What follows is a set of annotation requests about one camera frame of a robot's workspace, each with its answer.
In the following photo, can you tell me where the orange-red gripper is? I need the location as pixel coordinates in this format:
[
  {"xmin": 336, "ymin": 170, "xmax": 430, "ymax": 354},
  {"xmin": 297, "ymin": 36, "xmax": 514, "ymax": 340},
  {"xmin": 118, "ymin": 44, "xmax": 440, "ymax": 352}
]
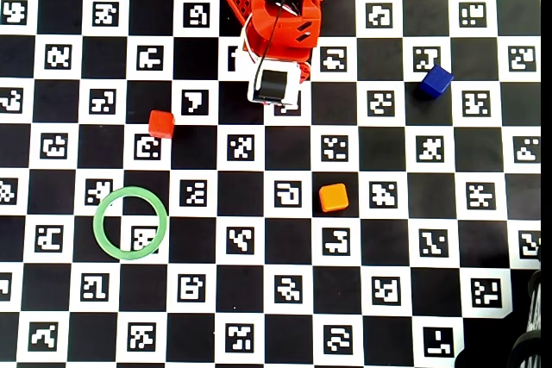
[{"xmin": 244, "ymin": 0, "xmax": 323, "ymax": 81}]

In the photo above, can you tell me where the red cube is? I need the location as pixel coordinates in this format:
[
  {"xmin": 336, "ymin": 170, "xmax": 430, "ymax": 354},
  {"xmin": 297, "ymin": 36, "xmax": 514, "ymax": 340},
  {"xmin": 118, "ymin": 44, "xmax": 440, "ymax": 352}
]
[{"xmin": 147, "ymin": 109, "xmax": 176, "ymax": 140}]

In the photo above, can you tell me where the blue cube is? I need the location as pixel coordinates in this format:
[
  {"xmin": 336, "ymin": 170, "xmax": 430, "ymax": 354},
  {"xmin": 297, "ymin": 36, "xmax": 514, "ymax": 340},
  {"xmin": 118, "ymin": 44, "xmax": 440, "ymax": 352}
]
[{"xmin": 419, "ymin": 64, "xmax": 455, "ymax": 100}]

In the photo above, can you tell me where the orange cube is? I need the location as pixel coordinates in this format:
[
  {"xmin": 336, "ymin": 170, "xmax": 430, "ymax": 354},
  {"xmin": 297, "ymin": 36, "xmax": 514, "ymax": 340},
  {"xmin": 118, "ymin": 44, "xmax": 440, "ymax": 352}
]
[{"xmin": 318, "ymin": 183, "xmax": 349, "ymax": 213}]

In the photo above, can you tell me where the black white marker checkerboard mat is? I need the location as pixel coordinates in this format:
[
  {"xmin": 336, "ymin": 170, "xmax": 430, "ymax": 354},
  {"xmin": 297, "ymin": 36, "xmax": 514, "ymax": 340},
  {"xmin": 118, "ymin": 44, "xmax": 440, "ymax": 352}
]
[{"xmin": 0, "ymin": 0, "xmax": 543, "ymax": 368}]

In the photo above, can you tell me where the thin black camera cable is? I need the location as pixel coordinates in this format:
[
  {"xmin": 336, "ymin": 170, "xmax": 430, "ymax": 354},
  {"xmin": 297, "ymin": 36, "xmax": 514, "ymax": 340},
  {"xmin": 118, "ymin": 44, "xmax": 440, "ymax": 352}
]
[{"xmin": 254, "ymin": 0, "xmax": 303, "ymax": 100}]

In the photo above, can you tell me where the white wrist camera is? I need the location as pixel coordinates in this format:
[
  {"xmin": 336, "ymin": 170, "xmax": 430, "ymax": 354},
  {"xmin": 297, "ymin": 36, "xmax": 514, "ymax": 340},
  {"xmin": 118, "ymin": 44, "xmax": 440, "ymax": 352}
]
[{"xmin": 248, "ymin": 59, "xmax": 302, "ymax": 107}]

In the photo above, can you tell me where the green ring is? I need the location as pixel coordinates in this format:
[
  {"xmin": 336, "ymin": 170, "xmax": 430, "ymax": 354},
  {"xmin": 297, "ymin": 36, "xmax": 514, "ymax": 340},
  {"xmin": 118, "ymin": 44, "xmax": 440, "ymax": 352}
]
[{"xmin": 92, "ymin": 186, "xmax": 168, "ymax": 261}]

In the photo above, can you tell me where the black coiled camera stand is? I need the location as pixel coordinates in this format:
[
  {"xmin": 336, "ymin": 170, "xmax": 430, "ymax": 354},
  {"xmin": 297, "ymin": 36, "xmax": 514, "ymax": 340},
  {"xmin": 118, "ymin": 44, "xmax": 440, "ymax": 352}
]
[{"xmin": 508, "ymin": 268, "xmax": 543, "ymax": 368}]

